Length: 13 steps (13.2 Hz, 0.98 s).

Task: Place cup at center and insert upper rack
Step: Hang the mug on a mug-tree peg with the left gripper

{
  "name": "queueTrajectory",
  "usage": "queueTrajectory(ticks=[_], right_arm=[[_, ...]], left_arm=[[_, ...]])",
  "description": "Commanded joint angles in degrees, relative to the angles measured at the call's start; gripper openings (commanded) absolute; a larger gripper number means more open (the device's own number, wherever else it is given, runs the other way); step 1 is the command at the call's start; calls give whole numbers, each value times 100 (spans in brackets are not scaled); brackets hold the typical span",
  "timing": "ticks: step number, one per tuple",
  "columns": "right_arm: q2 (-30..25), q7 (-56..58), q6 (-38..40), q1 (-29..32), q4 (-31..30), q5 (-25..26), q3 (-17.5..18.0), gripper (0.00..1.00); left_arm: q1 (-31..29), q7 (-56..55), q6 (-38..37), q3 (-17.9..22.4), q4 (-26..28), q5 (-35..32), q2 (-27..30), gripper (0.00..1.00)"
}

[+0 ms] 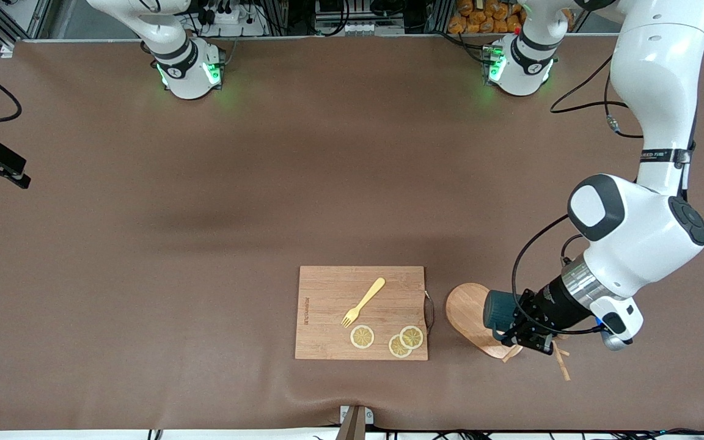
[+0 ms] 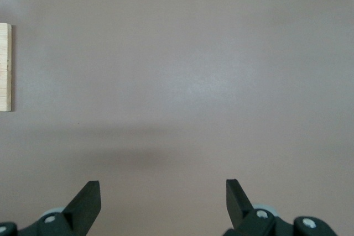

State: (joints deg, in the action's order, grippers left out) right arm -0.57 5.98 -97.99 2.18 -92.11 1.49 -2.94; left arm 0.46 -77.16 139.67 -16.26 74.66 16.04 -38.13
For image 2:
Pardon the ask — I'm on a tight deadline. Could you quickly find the wooden cutting board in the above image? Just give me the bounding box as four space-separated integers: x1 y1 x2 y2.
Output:
0 23 13 113

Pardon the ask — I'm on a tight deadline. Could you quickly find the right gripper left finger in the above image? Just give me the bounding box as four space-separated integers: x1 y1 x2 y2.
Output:
20 181 102 236

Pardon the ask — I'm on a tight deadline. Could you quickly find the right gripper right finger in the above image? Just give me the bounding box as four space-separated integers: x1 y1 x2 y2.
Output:
221 179 294 236

